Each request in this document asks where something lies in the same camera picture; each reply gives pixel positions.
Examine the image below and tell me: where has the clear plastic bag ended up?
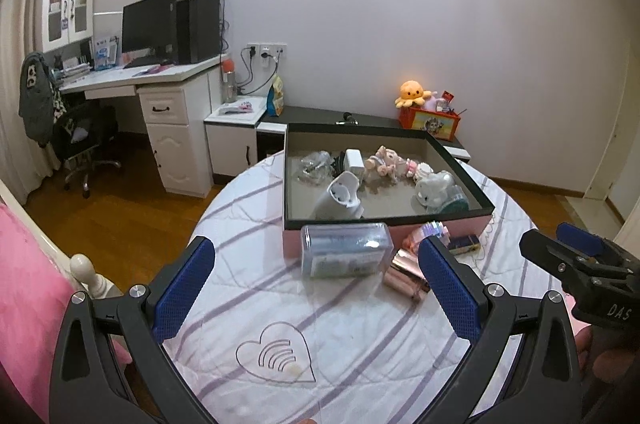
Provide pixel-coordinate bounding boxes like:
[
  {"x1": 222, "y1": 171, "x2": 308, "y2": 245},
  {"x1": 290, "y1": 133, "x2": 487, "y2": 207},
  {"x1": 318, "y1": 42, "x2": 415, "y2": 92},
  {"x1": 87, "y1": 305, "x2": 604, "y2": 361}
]
[{"x1": 294, "y1": 151, "x2": 334, "y2": 185}]

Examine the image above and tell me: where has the snack bag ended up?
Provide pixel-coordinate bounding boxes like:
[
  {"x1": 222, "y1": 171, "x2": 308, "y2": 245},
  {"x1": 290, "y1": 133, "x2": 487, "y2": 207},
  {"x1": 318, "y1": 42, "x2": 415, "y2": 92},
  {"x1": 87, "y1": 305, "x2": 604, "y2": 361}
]
[{"x1": 266, "y1": 74, "x2": 286, "y2": 117}]

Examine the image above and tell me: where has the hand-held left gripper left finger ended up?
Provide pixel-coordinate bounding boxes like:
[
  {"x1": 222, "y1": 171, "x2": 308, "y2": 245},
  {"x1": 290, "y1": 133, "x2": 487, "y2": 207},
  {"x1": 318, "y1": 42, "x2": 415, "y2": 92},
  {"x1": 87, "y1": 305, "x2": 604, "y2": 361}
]
[{"x1": 48, "y1": 236, "x2": 217, "y2": 424}]

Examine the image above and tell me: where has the cream curtain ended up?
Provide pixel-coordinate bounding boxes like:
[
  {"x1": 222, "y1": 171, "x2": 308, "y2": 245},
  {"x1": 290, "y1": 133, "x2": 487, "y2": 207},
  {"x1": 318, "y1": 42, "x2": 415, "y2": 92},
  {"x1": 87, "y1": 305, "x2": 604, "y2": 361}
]
[{"x1": 0, "y1": 0, "x2": 77, "y2": 205}]

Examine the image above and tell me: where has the white charger block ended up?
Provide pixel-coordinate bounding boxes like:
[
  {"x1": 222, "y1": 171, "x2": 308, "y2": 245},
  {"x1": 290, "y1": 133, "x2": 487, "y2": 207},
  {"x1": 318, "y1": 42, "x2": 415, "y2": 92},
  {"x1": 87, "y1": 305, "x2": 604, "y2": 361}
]
[{"x1": 344, "y1": 149, "x2": 367, "y2": 175}]

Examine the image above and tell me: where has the pink fleece blanket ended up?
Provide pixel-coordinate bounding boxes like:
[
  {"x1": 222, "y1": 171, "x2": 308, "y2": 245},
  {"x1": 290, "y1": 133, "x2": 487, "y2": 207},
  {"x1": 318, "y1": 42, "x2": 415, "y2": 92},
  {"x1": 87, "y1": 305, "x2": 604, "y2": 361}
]
[{"x1": 0, "y1": 203, "x2": 134, "y2": 424}]

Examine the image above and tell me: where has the low dark cabinet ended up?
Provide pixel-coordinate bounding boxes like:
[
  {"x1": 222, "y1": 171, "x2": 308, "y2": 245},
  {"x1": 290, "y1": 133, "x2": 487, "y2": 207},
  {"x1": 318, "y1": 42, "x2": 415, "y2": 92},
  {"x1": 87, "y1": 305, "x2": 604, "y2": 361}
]
[{"x1": 257, "y1": 106, "x2": 472, "y2": 165}]

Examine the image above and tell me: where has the white wall outlet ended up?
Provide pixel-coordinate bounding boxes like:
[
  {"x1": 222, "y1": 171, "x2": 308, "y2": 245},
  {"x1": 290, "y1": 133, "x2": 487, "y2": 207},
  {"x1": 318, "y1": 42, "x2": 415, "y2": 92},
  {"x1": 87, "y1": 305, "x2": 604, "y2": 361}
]
[{"x1": 244, "y1": 42, "x2": 289, "y2": 59}]

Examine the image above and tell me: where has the white bed frame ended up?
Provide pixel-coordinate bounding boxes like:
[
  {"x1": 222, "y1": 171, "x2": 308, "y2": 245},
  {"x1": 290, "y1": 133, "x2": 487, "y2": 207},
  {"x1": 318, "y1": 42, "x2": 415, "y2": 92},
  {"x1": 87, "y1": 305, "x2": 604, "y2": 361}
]
[{"x1": 0, "y1": 178, "x2": 122, "y2": 301}]

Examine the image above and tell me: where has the small dark blue box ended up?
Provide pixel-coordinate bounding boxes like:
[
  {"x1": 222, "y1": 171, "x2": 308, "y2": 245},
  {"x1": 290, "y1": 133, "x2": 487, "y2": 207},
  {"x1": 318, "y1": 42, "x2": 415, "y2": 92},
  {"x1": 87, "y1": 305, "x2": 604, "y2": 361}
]
[{"x1": 447, "y1": 234, "x2": 482, "y2": 255}]

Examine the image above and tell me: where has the orange-capped bottle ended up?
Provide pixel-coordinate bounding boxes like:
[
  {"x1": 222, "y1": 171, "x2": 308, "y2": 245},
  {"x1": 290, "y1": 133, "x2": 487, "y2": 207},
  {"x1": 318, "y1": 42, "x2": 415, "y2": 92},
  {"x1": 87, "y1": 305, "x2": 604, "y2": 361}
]
[{"x1": 221, "y1": 58, "x2": 237, "y2": 104}]

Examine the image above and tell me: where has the white door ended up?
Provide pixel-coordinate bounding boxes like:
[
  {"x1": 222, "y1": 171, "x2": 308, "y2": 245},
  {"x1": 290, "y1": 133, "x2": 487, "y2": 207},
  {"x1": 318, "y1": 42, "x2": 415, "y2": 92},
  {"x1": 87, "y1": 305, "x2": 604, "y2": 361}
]
[{"x1": 584, "y1": 0, "x2": 640, "y2": 225}]

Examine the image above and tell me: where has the orange octopus plush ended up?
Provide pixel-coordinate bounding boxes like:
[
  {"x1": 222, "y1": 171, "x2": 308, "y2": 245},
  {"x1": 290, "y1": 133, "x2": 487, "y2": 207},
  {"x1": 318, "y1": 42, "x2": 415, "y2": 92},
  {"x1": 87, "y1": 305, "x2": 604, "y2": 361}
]
[{"x1": 394, "y1": 79, "x2": 434, "y2": 110}]

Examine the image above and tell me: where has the white plush toy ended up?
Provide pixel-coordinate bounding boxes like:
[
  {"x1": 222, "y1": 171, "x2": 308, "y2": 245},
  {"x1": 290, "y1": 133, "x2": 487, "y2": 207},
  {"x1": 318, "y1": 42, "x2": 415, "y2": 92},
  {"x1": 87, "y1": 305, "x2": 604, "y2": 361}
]
[{"x1": 413, "y1": 162, "x2": 457, "y2": 207}]

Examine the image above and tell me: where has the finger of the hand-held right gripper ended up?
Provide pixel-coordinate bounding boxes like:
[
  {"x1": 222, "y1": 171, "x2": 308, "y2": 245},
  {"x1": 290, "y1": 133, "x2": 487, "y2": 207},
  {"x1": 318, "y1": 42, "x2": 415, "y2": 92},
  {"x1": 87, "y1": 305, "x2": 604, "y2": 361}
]
[
  {"x1": 519, "y1": 229, "x2": 602, "y2": 291},
  {"x1": 556, "y1": 223, "x2": 627, "y2": 261}
]

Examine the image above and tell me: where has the orange storage box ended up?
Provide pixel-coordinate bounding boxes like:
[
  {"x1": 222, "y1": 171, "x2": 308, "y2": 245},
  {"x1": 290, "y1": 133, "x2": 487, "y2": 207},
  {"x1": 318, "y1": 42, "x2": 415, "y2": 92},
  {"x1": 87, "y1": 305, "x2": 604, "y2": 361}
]
[{"x1": 398, "y1": 106, "x2": 462, "y2": 143}]

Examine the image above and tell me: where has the white glass-door cabinet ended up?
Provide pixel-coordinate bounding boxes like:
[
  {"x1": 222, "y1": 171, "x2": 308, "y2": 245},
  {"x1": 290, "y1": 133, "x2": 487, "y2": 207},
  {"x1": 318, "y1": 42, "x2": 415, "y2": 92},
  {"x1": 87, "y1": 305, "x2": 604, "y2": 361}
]
[{"x1": 37, "y1": 0, "x2": 96, "y2": 54}]

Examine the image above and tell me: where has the clear plastic storage case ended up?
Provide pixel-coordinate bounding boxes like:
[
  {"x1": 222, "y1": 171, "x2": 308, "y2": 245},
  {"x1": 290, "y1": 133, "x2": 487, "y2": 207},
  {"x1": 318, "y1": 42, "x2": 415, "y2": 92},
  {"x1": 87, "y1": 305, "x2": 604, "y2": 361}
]
[{"x1": 300, "y1": 223, "x2": 394, "y2": 281}]

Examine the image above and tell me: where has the black office chair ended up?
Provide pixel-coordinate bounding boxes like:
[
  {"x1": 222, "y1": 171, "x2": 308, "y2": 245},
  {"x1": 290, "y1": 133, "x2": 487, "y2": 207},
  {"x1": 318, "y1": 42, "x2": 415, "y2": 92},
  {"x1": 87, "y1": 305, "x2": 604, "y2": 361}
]
[{"x1": 52, "y1": 98, "x2": 124, "y2": 201}]

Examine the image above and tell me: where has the stack of books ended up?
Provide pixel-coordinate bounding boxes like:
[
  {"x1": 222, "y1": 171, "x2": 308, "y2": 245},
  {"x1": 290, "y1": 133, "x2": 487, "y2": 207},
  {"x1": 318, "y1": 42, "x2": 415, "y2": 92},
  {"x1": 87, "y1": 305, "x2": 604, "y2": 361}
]
[{"x1": 49, "y1": 58, "x2": 94, "y2": 83}]

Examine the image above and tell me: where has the grey jacket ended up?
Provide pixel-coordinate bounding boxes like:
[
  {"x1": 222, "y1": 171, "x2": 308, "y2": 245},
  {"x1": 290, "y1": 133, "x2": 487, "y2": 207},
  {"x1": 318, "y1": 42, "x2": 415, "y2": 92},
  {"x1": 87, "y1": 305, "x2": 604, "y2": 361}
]
[{"x1": 18, "y1": 51, "x2": 64, "y2": 150}]

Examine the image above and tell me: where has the pink building block toy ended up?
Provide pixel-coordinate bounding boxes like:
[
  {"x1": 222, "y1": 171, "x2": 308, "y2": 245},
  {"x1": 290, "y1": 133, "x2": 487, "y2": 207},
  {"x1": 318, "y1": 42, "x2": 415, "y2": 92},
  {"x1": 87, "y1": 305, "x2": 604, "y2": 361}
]
[{"x1": 403, "y1": 221, "x2": 452, "y2": 255}]

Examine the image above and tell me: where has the cat-eared doll figure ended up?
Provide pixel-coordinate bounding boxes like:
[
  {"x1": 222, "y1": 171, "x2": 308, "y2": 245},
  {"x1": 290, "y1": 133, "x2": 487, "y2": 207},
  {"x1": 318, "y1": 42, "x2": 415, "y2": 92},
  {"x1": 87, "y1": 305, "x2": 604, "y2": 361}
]
[{"x1": 363, "y1": 146, "x2": 406, "y2": 183}]

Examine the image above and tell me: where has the pink box with black rim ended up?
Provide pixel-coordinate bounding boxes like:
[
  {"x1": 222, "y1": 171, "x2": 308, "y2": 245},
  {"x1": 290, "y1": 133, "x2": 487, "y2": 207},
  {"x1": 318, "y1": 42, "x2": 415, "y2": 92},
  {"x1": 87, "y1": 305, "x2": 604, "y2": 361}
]
[{"x1": 282, "y1": 122, "x2": 497, "y2": 261}]

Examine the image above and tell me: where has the white desk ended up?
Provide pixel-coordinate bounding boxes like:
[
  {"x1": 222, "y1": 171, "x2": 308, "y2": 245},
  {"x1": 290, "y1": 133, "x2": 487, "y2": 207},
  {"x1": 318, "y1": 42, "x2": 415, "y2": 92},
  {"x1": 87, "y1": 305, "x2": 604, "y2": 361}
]
[{"x1": 58, "y1": 52, "x2": 232, "y2": 198}]

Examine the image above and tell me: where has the rose gold cylinder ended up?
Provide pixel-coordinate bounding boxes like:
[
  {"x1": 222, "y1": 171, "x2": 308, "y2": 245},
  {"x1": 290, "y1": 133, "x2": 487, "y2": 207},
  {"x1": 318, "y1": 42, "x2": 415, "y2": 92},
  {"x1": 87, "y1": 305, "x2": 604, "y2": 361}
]
[{"x1": 383, "y1": 251, "x2": 432, "y2": 303}]

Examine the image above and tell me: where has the black computer tower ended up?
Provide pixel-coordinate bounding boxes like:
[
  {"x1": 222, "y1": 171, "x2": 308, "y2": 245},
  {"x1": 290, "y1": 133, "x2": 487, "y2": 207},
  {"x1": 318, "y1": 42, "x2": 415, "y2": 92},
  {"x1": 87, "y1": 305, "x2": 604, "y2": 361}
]
[{"x1": 175, "y1": 0, "x2": 222, "y2": 65}]

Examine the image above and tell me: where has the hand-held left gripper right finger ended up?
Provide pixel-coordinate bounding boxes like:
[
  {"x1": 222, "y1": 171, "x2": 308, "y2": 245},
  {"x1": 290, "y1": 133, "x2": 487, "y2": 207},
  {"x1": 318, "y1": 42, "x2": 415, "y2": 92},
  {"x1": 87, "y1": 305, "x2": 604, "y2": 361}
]
[{"x1": 418, "y1": 236, "x2": 585, "y2": 424}]

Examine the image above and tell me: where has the blue and white box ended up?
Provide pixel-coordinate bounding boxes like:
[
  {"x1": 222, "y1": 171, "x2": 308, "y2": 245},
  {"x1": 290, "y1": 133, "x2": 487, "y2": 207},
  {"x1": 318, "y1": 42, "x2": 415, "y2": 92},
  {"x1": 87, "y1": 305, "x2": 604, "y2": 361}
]
[{"x1": 92, "y1": 36, "x2": 121, "y2": 70}]

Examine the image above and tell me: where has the white nightstand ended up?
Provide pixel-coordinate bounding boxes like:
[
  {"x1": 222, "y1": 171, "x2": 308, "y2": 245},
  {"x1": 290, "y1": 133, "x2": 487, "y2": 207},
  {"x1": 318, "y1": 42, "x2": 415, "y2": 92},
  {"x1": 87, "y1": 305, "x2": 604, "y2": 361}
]
[{"x1": 203, "y1": 98, "x2": 269, "y2": 185}]

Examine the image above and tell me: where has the black computer monitor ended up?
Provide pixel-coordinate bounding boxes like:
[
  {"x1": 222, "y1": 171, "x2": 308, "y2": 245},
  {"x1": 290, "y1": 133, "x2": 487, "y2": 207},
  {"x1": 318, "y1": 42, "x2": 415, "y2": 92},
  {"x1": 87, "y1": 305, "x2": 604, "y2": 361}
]
[{"x1": 121, "y1": 0, "x2": 180, "y2": 61}]

